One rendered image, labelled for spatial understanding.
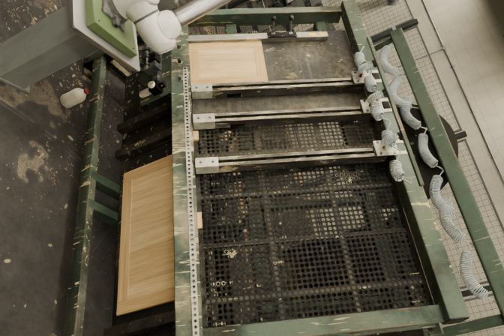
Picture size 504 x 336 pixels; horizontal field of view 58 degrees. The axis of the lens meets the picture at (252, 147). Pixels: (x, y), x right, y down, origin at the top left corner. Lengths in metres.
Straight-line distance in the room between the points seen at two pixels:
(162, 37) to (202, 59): 0.54
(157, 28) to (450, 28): 6.51
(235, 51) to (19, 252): 1.74
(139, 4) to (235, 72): 0.77
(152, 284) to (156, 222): 0.36
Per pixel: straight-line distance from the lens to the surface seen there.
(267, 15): 3.35
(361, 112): 2.80
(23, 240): 2.74
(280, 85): 2.83
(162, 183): 2.84
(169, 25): 2.57
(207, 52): 3.08
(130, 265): 2.78
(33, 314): 2.70
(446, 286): 2.40
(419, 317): 2.36
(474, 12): 8.59
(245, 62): 3.02
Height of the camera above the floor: 2.02
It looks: 19 degrees down
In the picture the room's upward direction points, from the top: 69 degrees clockwise
